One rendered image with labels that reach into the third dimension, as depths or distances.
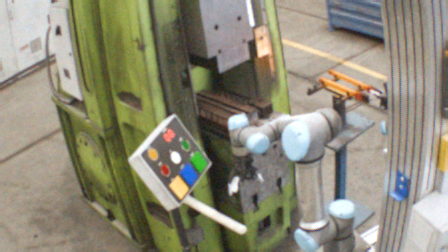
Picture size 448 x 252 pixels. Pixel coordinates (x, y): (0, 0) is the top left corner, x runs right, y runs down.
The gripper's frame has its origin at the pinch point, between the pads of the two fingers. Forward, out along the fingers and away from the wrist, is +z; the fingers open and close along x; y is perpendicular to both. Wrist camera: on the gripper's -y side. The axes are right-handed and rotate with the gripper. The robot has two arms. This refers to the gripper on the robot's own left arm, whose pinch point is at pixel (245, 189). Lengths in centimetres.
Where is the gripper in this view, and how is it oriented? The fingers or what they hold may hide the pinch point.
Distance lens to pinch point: 239.9
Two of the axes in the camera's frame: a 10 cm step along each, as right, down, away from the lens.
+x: 9.1, -3.1, 2.9
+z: 1.4, 8.6, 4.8
